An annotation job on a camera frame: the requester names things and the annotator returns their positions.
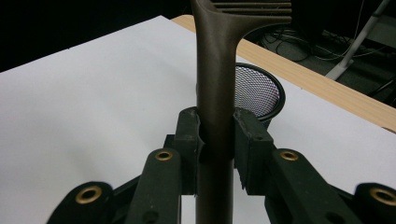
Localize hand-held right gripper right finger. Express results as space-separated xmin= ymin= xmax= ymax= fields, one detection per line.
xmin=233 ymin=107 xmax=276 ymax=197

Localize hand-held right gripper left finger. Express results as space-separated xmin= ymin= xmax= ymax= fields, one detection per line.
xmin=172 ymin=106 xmax=205 ymax=197

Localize dark brown comb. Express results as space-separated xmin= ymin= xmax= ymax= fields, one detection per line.
xmin=190 ymin=0 xmax=293 ymax=224

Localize black mesh pen holder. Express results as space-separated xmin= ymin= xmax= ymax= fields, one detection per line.
xmin=195 ymin=62 xmax=287 ymax=129

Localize white table cover sheet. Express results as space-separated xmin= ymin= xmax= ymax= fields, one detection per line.
xmin=0 ymin=14 xmax=396 ymax=224

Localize black floor cables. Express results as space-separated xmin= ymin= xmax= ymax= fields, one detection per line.
xmin=261 ymin=27 xmax=389 ymax=63

